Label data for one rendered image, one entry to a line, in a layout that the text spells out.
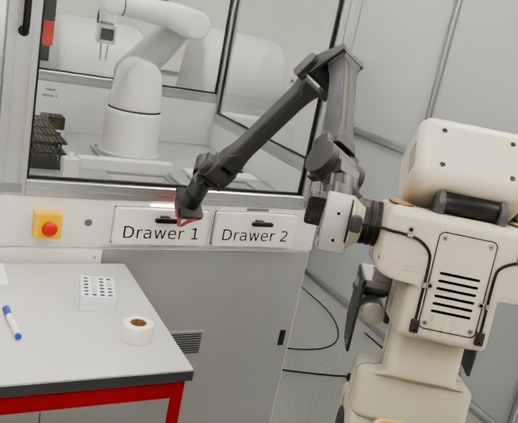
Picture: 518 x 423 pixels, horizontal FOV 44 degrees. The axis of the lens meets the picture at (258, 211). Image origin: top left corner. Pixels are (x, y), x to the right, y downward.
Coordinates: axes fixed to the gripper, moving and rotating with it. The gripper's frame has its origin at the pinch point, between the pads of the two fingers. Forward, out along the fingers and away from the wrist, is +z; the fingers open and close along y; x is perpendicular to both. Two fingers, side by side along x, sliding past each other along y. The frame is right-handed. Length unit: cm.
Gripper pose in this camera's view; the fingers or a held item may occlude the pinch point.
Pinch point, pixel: (179, 220)
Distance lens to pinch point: 188.2
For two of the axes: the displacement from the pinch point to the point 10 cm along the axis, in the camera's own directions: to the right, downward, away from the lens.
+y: -2.3, -8.2, 5.2
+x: -8.8, -0.6, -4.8
